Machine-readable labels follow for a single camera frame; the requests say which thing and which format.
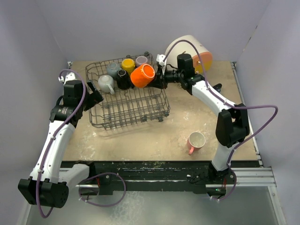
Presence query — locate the grey wire dish rack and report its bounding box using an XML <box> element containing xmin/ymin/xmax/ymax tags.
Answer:
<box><xmin>85</xmin><ymin>51</ymin><xmax>172</xmax><ymax>130</ymax></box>

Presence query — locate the orange mug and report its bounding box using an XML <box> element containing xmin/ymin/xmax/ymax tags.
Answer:
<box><xmin>130</xmin><ymin>63</ymin><xmax>155</xmax><ymax>88</ymax></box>

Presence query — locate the yellow mug black handle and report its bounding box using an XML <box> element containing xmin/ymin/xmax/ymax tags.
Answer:
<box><xmin>121</xmin><ymin>58</ymin><xmax>135</xmax><ymax>75</ymax></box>

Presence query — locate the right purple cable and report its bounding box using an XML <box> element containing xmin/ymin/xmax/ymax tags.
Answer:
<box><xmin>163</xmin><ymin>39</ymin><xmax>279</xmax><ymax>203</ymax></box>

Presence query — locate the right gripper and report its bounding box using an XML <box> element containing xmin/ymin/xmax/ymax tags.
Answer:
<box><xmin>148</xmin><ymin>66</ymin><xmax>183</xmax><ymax>90</ymax></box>

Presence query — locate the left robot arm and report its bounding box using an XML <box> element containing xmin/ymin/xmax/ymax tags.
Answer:
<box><xmin>18</xmin><ymin>80</ymin><xmax>103</xmax><ymax>208</ymax></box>

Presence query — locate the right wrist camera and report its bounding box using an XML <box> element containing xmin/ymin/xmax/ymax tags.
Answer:
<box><xmin>156</xmin><ymin>54</ymin><xmax>166</xmax><ymax>70</ymax></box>

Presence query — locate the white round drawer cabinet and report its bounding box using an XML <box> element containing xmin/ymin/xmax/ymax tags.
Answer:
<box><xmin>165</xmin><ymin>35</ymin><xmax>213</xmax><ymax>74</ymax></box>

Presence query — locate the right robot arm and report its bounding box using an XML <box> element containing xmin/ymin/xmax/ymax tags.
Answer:
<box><xmin>149</xmin><ymin>53</ymin><xmax>250</xmax><ymax>183</ymax></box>

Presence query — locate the purple mug black handle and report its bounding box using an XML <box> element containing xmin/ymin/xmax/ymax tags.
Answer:
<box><xmin>135</xmin><ymin>56</ymin><xmax>148</xmax><ymax>67</ymax></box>

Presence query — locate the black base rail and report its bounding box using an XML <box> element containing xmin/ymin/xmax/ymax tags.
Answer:
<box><xmin>69</xmin><ymin>159</ymin><xmax>236</xmax><ymax>196</ymax></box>

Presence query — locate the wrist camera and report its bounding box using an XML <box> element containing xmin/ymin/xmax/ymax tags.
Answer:
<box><xmin>58</xmin><ymin>72</ymin><xmax>76</xmax><ymax>84</ymax></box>
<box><xmin>156</xmin><ymin>54</ymin><xmax>166</xmax><ymax>70</ymax></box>

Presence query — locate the pink mug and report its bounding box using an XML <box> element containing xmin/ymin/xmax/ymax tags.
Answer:
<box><xmin>187</xmin><ymin>132</ymin><xmax>206</xmax><ymax>156</ymax></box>

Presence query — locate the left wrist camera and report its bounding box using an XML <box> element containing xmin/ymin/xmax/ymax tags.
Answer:
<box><xmin>58</xmin><ymin>72</ymin><xmax>76</xmax><ymax>84</ymax></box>

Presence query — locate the white mug black handle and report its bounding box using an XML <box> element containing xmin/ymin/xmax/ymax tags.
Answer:
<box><xmin>116</xmin><ymin>69</ymin><xmax>134</xmax><ymax>90</ymax></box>

